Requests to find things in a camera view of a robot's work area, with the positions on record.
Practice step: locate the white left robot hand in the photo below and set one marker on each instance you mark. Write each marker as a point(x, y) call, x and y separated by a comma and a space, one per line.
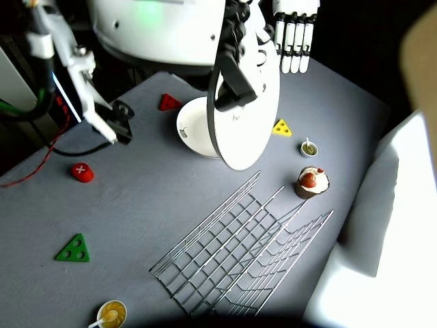
point(295, 34)

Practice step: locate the white plate single leaf print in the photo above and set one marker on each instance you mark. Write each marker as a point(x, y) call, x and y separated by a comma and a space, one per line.
point(242, 140)

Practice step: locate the white plate two leaf prints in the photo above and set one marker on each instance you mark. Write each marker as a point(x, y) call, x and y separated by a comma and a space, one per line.
point(194, 123)

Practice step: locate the yellow triangle block with holes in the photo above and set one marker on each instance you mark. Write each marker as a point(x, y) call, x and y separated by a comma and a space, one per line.
point(283, 131)

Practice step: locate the small white spoon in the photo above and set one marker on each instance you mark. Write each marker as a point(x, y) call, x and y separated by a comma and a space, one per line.
point(308, 143)

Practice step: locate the small white ceramic cup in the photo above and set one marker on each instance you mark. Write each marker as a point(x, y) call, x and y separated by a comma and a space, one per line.
point(314, 152)

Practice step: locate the tan blurred object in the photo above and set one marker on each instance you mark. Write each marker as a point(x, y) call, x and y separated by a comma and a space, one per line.
point(421, 61)

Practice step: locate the red triangle block with holes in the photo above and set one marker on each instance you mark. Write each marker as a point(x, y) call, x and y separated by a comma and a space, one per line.
point(169, 106)

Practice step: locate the cupcake with cream and strawberry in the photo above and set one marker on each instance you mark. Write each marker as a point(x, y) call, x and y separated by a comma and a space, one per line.
point(312, 186)

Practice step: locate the white blurred panel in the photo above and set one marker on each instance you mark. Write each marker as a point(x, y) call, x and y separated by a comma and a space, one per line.
point(392, 239)

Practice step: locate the white light strip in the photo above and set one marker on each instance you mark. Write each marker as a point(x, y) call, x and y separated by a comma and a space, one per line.
point(68, 99)

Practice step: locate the red cylinder block white cross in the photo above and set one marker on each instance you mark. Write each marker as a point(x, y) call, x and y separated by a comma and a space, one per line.
point(82, 172)

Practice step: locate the white background panel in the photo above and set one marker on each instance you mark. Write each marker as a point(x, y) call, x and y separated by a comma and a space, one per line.
point(15, 78)

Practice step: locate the green triangle block with holes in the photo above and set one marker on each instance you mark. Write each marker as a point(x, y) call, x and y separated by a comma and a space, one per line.
point(73, 258)

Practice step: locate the yellow dessert cup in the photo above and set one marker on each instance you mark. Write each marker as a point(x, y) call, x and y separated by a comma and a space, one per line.
point(121, 312)

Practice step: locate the white plastic spoon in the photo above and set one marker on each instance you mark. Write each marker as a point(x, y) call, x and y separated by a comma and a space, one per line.
point(111, 316)

